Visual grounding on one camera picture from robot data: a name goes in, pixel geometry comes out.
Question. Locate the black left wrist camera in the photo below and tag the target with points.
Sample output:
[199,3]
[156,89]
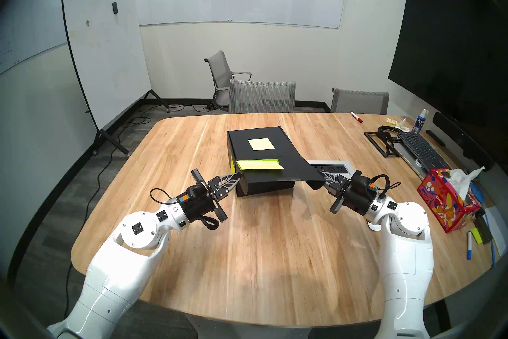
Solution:
[195,193]

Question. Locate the black keyboard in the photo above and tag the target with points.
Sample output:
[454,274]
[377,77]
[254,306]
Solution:
[412,167]
[420,149]

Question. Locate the black video bar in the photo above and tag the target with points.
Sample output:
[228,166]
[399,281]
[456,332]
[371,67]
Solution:
[460,139]

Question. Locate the neon green sticky note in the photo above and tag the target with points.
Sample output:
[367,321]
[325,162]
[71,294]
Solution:
[272,160]

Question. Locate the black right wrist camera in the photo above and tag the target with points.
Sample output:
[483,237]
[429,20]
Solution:
[365,184]

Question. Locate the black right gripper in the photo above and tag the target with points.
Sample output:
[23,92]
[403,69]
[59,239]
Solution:
[357,201]

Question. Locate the crumpled white tissue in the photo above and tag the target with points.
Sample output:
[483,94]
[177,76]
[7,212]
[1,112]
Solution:
[403,124]

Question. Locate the grey office chair with armrests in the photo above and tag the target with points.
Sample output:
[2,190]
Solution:
[220,66]

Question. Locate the red floral tissue box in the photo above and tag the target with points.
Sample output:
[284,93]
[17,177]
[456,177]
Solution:
[444,199]

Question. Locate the white paper sheet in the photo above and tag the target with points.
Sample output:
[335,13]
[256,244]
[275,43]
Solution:
[499,227]

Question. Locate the blue whiteboard marker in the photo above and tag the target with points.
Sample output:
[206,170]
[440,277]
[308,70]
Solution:
[469,243]

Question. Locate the grey mesh chair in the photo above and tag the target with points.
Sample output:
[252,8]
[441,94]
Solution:
[262,98]

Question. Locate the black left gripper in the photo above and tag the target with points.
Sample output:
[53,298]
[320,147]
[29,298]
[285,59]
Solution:
[202,209]

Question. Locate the silver table power outlet panel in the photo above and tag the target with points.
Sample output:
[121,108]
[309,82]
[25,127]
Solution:
[345,169]

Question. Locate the whiteboard cleaner spray bottle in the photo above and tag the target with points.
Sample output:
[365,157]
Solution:
[418,123]

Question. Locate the large black wall screen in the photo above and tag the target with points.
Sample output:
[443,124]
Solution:
[448,44]

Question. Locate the large black whiteboard eraser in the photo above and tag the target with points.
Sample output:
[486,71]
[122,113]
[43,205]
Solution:
[485,229]

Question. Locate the grey fabric chair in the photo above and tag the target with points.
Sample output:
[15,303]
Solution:
[359,102]

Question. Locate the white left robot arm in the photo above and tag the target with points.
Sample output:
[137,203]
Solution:
[119,262]

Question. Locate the pale yellow sticky note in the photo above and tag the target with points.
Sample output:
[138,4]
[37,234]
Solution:
[261,144]

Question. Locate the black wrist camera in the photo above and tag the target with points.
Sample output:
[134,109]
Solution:
[195,193]
[365,184]

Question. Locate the yellow sticky note pad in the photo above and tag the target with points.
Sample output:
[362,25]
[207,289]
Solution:
[476,236]

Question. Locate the red whiteboard marker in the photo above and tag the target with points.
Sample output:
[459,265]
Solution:
[356,116]

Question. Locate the rolling whiteboard on black stand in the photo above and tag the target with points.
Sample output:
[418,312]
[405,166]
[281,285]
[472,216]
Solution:
[107,56]

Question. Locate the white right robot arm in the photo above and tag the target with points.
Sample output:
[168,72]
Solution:
[405,262]

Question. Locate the black cardboard box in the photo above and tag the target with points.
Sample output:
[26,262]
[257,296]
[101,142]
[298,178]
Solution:
[285,159]

